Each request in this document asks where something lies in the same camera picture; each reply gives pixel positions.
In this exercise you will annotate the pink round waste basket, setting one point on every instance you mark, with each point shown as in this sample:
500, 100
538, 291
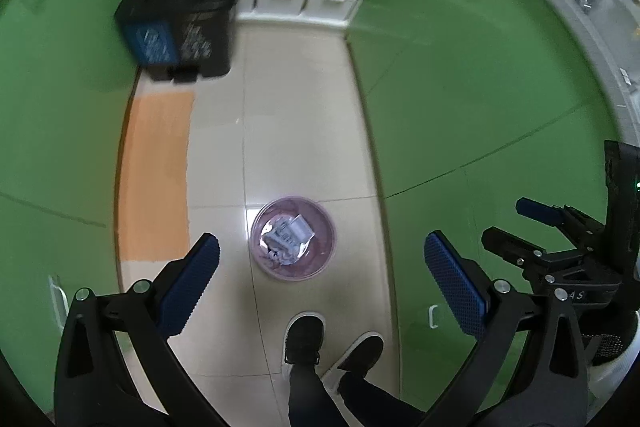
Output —
321, 248

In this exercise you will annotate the black dual recycling bin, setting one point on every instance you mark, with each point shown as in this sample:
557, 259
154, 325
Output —
179, 40

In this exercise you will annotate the left black shoe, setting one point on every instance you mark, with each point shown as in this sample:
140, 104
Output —
302, 342

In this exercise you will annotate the right black shoe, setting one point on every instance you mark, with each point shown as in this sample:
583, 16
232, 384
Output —
356, 361

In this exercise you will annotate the orange floor mat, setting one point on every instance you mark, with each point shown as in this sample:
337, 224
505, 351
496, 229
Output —
152, 211

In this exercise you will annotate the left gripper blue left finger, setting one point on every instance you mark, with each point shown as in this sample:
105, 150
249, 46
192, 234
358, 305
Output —
93, 385

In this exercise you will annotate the black shoe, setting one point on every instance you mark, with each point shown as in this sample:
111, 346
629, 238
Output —
356, 361
302, 342

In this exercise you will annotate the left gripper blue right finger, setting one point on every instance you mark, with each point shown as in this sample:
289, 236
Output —
528, 364

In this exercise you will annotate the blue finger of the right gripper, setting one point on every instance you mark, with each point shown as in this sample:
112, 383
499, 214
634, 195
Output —
563, 218
510, 248

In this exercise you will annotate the white storage box middle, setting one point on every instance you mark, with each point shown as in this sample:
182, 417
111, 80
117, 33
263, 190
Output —
329, 12

